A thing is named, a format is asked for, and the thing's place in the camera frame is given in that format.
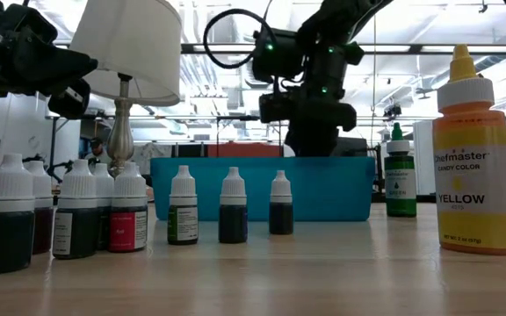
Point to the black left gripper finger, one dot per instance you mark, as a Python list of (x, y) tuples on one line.
[(55, 83), (55, 60)]

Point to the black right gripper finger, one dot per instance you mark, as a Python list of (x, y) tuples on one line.
[(312, 144)]

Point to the black small dropper bottle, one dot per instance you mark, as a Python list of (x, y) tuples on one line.
[(281, 217)]

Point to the dark blue small dropper bottle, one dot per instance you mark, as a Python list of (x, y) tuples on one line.
[(233, 224)]

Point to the dark red small dropper bottle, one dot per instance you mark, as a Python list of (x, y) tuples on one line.
[(43, 228)]

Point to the green-label small dropper bottle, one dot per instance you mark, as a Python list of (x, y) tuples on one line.
[(182, 224)]

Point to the red-label small dropper bottle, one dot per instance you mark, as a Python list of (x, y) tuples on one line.
[(125, 230)]

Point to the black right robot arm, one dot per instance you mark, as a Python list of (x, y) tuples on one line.
[(327, 66)]

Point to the black background robot arm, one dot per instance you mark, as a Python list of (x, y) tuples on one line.
[(66, 166)]

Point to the green Chefmaster coloring bottle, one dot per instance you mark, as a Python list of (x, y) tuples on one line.
[(400, 202)]

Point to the black computer monitor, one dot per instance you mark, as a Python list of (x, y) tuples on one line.
[(354, 147)]

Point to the blue plastic bin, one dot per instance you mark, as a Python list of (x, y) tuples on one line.
[(323, 188)]

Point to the white shade silver table lamp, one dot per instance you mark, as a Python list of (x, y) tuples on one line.
[(130, 44)]

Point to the person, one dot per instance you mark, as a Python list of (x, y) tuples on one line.
[(98, 149)]

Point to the white cabinet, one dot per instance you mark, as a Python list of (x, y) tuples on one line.
[(424, 158)]

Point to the dark white-label dropper bottle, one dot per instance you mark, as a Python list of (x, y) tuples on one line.
[(75, 232)]

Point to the yellow-topped spool left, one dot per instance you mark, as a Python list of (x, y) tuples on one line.
[(474, 184)]

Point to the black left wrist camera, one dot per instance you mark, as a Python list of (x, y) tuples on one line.
[(29, 24)]

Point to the black frame clamp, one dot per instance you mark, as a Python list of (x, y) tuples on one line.
[(377, 171)]

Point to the black metal rack frame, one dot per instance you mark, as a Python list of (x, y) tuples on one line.
[(235, 117)]

